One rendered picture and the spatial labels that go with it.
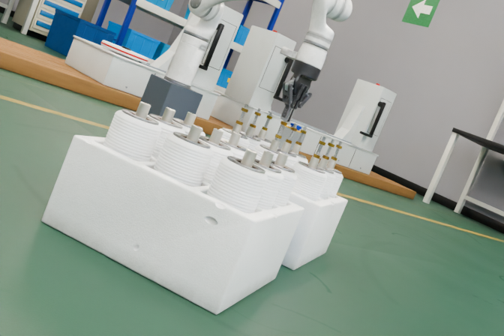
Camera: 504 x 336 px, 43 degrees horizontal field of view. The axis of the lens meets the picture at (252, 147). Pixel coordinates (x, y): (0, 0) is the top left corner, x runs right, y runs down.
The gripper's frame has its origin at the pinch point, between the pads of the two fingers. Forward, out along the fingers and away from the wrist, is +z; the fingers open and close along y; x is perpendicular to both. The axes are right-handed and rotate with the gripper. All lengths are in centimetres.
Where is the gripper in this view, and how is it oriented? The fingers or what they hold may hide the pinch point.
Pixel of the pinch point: (287, 113)
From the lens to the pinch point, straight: 174.0
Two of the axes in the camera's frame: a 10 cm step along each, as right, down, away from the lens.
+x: -7.6, -3.6, 5.4
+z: -3.8, 9.2, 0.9
